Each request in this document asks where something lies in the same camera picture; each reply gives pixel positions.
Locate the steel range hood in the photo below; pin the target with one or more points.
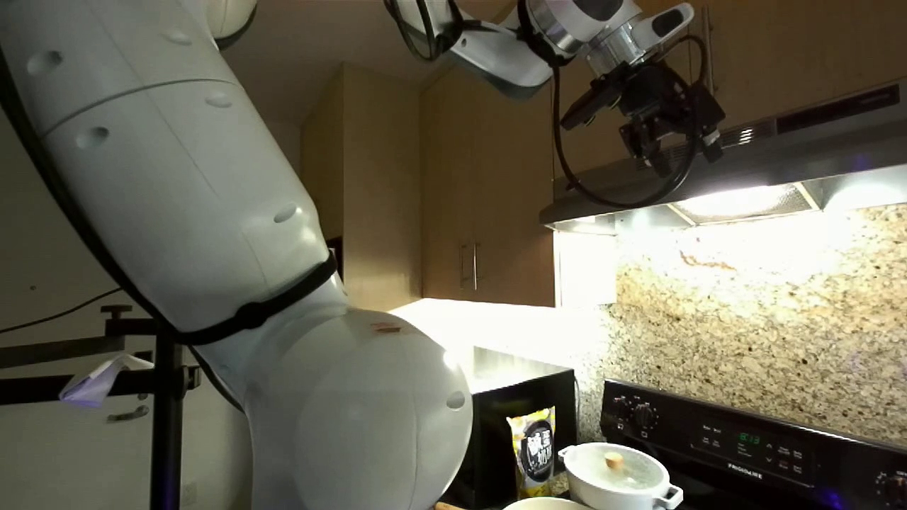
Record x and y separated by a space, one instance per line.
810 157

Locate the deep wooden cabinet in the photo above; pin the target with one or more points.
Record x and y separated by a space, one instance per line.
362 187

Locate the black electric stove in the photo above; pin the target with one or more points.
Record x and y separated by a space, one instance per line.
755 443

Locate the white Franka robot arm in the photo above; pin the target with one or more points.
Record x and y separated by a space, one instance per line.
187 187

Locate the white paper tag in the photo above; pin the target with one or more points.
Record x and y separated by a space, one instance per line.
95 382

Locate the white hood switch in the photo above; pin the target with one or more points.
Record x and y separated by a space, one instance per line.
744 137

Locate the wooden wall cabinet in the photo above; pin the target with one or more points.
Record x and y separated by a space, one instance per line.
491 187
802 45

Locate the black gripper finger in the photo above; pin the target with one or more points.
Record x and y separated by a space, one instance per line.
643 141
708 127

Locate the black and yellow snack bag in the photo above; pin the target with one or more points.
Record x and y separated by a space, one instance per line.
538 449

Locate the hood lamp panel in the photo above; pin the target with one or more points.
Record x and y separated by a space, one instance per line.
737 201

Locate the orange food piece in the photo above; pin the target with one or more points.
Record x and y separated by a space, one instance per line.
615 459

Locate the black camera stand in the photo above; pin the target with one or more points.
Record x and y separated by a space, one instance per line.
167 425

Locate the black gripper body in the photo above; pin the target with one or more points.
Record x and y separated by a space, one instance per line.
656 93

